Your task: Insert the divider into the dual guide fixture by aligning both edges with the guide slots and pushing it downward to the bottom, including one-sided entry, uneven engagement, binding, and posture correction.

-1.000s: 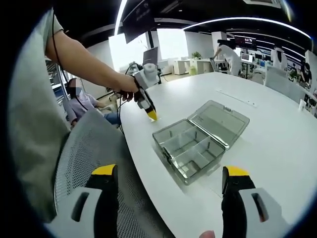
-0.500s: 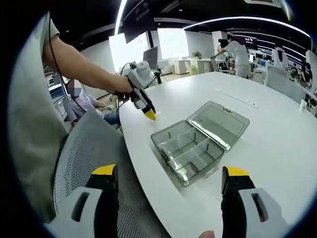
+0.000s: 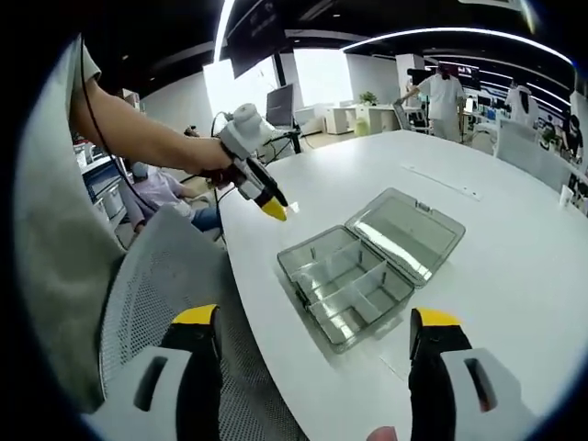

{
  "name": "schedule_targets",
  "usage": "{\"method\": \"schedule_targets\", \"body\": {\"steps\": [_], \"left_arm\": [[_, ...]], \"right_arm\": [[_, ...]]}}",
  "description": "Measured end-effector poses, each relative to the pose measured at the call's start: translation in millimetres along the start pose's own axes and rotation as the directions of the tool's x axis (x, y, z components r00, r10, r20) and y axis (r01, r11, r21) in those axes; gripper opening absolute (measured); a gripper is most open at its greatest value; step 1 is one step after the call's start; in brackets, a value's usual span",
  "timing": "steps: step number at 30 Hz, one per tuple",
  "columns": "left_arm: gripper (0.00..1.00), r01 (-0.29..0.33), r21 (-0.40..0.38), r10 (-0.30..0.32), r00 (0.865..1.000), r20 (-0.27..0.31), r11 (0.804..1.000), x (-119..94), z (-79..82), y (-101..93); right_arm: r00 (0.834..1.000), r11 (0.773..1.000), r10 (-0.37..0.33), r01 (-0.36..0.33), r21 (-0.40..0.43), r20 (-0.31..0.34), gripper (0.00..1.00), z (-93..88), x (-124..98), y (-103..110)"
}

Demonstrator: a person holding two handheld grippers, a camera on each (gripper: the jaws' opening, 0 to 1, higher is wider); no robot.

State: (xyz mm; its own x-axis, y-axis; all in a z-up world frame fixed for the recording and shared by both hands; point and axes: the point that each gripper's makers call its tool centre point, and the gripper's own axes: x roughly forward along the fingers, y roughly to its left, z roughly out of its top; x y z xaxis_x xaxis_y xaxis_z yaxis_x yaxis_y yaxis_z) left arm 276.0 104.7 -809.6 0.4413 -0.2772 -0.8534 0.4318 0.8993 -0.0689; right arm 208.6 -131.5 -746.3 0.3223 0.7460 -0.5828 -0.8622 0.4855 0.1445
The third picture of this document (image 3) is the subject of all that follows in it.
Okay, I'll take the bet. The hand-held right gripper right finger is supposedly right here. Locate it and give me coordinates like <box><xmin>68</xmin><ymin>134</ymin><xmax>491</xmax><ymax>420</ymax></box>
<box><xmin>407</xmin><ymin>307</ymin><xmax>538</xmax><ymax>441</ymax></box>

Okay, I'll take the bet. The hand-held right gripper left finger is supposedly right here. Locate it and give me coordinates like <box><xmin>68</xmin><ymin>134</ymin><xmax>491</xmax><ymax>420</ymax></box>
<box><xmin>82</xmin><ymin>304</ymin><xmax>224</xmax><ymax>441</ymax></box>

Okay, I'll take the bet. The clear grey guide fixture box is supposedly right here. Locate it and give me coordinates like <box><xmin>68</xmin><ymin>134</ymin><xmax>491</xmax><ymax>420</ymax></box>
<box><xmin>277</xmin><ymin>187</ymin><xmax>467</xmax><ymax>356</ymax></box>

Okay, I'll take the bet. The black monitor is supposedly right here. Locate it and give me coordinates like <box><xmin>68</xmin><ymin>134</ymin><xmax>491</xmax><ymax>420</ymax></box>
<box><xmin>265</xmin><ymin>83</ymin><xmax>296</xmax><ymax>130</ymax></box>

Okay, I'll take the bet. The hanging dark screen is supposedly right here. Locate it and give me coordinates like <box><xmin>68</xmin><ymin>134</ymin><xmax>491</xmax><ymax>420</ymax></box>
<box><xmin>226</xmin><ymin>34</ymin><xmax>280</xmax><ymax>80</ymax></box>

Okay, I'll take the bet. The grey mesh office chair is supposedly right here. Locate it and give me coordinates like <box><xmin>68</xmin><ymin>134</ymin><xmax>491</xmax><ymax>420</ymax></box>
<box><xmin>97</xmin><ymin>204</ymin><xmax>302</xmax><ymax>441</ymax></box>

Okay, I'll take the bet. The metal shelf rack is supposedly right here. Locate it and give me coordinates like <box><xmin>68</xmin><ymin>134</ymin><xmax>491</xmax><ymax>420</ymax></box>
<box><xmin>73</xmin><ymin>132</ymin><xmax>134</xmax><ymax>226</ymax></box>

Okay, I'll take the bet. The person's light grey shirt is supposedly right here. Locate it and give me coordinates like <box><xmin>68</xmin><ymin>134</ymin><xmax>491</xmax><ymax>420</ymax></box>
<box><xmin>13</xmin><ymin>39</ymin><xmax>128</xmax><ymax>414</ymax></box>

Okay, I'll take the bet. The white office chair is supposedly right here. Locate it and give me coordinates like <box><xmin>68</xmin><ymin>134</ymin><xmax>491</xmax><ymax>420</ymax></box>
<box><xmin>497</xmin><ymin>118</ymin><xmax>576</xmax><ymax>190</ymax></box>

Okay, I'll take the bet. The black cable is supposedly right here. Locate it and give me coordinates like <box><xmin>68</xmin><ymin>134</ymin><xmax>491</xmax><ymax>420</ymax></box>
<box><xmin>78</xmin><ymin>34</ymin><xmax>139</xmax><ymax>203</ymax></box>

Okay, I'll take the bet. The white table cable flap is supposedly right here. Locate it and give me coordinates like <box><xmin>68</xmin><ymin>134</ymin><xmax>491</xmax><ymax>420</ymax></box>
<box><xmin>401</xmin><ymin>162</ymin><xmax>482</xmax><ymax>202</ymax></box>

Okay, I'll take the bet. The red wall screen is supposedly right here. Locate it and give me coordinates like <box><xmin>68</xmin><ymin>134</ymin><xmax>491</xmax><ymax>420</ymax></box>
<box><xmin>452</xmin><ymin>63</ymin><xmax>482</xmax><ymax>91</ymax></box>

